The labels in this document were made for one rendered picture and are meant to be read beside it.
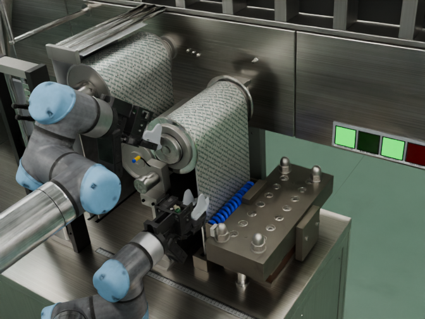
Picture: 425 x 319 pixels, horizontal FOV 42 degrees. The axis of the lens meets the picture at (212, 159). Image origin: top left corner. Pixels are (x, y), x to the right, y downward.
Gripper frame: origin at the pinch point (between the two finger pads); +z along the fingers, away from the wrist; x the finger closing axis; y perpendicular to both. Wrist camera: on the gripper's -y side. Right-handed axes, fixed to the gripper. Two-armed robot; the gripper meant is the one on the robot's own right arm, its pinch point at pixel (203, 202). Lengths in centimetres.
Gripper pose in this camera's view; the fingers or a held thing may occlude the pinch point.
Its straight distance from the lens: 135.2
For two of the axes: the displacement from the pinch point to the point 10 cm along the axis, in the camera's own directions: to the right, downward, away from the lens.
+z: 5.5, -4.9, 6.8
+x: -8.3, -2.5, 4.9
